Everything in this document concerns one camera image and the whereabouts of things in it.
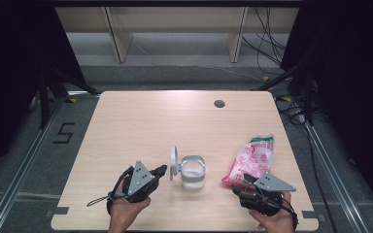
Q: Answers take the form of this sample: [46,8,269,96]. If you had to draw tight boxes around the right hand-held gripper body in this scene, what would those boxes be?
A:
[238,173,297,217]

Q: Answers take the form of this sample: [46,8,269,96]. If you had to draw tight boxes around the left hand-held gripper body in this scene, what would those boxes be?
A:
[121,159,161,204]

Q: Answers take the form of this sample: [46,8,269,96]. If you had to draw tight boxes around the pink and white plastic bag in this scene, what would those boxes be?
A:
[221,134,276,189]

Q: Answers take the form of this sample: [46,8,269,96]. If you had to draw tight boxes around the clear container with white lid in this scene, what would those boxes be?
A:
[169,145,208,191]

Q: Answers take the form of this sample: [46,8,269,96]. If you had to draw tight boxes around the person's left hand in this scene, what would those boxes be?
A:
[106,179,152,228]

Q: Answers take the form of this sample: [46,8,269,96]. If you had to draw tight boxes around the person's right hand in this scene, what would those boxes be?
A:
[248,191,296,233]

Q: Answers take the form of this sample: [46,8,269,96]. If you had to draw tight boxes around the black metal stand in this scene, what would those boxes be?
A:
[252,59,316,126]
[38,66,100,130]

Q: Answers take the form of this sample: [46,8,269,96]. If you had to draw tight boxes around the black curtain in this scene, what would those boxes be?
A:
[280,0,373,215]
[0,0,86,183]

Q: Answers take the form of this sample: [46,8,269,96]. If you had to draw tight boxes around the light wooden shelf unit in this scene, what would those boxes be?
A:
[55,6,300,64]

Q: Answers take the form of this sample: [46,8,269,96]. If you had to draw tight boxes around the grey metal floor rail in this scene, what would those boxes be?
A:
[0,96,66,233]
[304,121,372,233]

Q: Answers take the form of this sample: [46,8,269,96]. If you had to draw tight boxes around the black cables on floor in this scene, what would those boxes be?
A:
[275,96,309,128]

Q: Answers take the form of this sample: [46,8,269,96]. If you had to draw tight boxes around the hanging black cables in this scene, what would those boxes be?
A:
[241,6,289,76]

